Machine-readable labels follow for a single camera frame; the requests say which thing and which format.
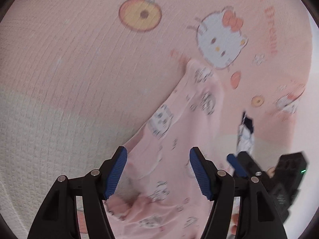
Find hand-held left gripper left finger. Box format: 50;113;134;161
27;146;128;239

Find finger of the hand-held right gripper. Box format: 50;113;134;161
237;151;270;180
227;154;248;178

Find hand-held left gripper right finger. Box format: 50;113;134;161
189;146;286;239

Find pink bear print pajama pants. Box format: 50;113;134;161
103;60;242;239

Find white blue print pajama garment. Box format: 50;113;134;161
237;123;255;155

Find pink and cream printed blanket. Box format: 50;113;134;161
0;0;317;239

